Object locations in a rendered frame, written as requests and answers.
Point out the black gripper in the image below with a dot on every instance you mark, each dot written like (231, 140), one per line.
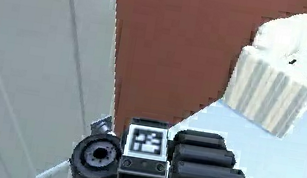
(96, 156)

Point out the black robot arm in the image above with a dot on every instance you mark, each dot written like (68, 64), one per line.
(199, 174)

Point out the white room door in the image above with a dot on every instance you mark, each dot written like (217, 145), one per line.
(29, 68)

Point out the white cushion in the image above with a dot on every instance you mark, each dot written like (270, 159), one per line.
(282, 34)

